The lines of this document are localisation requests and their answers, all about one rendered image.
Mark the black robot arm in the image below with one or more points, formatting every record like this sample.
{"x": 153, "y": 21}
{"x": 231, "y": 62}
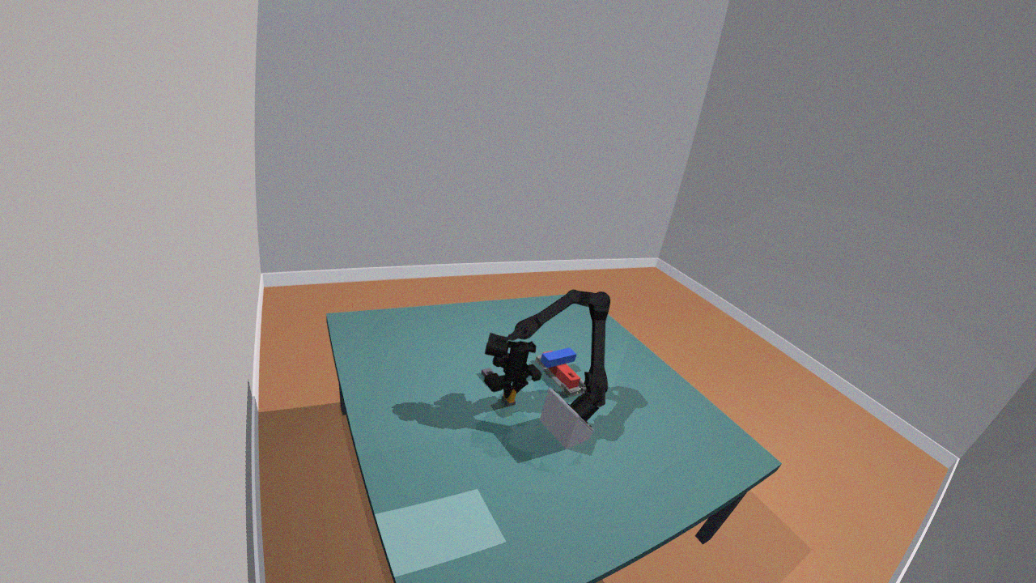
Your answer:
{"x": 595, "y": 380}

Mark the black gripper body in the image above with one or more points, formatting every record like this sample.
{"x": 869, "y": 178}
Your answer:
{"x": 514, "y": 372}

